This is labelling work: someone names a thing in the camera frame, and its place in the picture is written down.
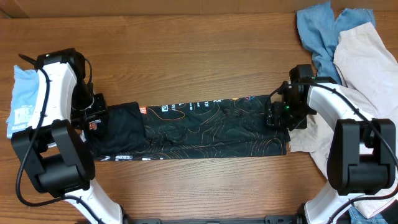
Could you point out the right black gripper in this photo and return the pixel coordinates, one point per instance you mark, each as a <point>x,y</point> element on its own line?
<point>273,117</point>

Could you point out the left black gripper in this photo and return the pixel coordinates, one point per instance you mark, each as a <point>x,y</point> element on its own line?
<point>99,111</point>

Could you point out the black orange patterned t-shirt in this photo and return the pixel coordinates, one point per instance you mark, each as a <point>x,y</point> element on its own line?
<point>207,129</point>

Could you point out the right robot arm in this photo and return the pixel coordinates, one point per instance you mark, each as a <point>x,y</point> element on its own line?
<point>362,158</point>

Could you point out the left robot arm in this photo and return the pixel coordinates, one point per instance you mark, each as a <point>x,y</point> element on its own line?
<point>55,163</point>

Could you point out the folded light blue t-shirt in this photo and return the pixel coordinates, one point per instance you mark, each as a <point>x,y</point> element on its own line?
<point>24,97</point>

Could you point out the blue denim garment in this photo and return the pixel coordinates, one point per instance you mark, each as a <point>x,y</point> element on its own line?
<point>319,29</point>

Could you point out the beige pink garment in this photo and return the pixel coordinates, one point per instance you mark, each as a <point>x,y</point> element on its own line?
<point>369,74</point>

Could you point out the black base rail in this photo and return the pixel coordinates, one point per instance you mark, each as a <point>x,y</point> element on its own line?
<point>211,221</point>

